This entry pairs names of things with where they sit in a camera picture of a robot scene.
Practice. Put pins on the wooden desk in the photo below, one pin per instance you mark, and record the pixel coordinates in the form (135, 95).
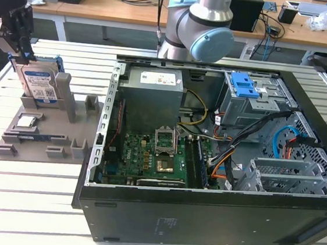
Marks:
(119, 15)

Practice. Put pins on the CPU socket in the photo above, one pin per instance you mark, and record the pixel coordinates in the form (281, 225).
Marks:
(165, 141)

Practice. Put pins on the metal drive cage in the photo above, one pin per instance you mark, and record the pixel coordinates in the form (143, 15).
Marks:
(240, 116)

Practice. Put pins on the metal disk bay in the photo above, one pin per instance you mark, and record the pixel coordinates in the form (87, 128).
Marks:
(280, 175)

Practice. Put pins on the black RAM slot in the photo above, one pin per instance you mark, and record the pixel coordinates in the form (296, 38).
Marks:
(193, 160)
(188, 160)
(198, 161)

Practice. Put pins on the spare RAM stick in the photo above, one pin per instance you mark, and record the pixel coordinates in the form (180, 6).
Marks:
(33, 138)

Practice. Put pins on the grey power supply unit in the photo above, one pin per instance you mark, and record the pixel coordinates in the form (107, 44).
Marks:
(147, 106)

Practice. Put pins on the black pen cup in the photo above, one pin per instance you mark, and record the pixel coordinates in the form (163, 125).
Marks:
(287, 15)

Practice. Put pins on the black office chair base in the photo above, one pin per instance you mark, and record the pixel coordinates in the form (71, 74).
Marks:
(325, 62)

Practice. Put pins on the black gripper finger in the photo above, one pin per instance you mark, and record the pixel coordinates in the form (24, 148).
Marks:
(23, 25)

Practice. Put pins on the silver CPU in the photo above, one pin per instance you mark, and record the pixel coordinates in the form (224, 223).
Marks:
(26, 122)

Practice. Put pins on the black open PC case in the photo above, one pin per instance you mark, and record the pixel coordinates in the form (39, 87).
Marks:
(200, 220)

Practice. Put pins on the black box on desk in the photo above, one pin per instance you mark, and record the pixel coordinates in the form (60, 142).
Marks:
(245, 11)

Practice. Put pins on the green motherboard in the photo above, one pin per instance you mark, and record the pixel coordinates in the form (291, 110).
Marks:
(136, 157)

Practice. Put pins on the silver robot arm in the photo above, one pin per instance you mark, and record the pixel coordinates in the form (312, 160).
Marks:
(192, 14)

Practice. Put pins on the installed RAM stick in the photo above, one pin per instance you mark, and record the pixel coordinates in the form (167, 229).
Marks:
(203, 164)

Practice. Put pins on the grey plastic parts rack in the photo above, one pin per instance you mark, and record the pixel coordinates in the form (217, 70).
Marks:
(48, 128)

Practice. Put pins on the hard disk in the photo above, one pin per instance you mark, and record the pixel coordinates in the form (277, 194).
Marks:
(39, 83)

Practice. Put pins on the clear plastic bags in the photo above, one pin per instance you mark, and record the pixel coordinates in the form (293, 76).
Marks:
(321, 22)

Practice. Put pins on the blue plastic cage latch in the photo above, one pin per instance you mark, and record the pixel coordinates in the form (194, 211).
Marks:
(243, 84)

